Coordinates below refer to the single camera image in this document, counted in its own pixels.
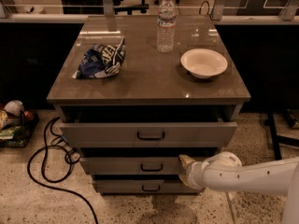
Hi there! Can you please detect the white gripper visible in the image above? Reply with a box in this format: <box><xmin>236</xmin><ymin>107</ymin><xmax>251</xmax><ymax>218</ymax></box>
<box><xmin>178</xmin><ymin>154</ymin><xmax>206</xmax><ymax>189</ymax></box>

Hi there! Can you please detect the grey drawer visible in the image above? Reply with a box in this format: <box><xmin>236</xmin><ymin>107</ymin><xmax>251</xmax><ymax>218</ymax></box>
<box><xmin>79</xmin><ymin>147</ymin><xmax>221</xmax><ymax>175</ymax></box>
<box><xmin>61</xmin><ymin>105</ymin><xmax>236</xmax><ymax>147</ymax></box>
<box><xmin>93</xmin><ymin>175</ymin><xmax>202</xmax><ymax>195</ymax></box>

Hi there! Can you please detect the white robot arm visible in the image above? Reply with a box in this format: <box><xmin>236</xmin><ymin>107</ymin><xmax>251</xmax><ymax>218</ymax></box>
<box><xmin>179</xmin><ymin>152</ymin><xmax>299</xmax><ymax>224</ymax></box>

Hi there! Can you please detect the grey drawer cabinet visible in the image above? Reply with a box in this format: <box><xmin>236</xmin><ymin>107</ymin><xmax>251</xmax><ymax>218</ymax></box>
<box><xmin>46</xmin><ymin>14</ymin><xmax>251</xmax><ymax>195</ymax></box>

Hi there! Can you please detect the black stand leg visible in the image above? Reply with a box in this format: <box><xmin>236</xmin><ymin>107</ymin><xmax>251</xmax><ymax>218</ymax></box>
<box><xmin>264</xmin><ymin>112</ymin><xmax>299</xmax><ymax>161</ymax></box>

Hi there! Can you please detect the white bowl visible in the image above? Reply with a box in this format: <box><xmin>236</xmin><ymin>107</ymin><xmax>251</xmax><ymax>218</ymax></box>
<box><xmin>180</xmin><ymin>49</ymin><xmax>228</xmax><ymax>79</ymax></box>

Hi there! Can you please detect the blue white chip bag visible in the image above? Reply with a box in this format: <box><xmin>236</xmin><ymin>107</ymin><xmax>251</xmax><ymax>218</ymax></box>
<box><xmin>72</xmin><ymin>37</ymin><xmax>126</xmax><ymax>79</ymax></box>

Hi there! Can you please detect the clear plastic water bottle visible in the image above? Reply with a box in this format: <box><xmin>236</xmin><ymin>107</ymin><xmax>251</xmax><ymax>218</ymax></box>
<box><xmin>157</xmin><ymin>0</ymin><xmax>176</xmax><ymax>53</ymax></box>

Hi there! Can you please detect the tray of assorted objects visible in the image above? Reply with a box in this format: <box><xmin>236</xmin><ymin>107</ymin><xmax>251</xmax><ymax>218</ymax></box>
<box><xmin>0</xmin><ymin>100</ymin><xmax>39</xmax><ymax>148</ymax></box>

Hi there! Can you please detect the black floor cable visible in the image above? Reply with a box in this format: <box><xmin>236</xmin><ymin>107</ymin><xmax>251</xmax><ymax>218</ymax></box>
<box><xmin>26</xmin><ymin>116</ymin><xmax>100</xmax><ymax>224</ymax></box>

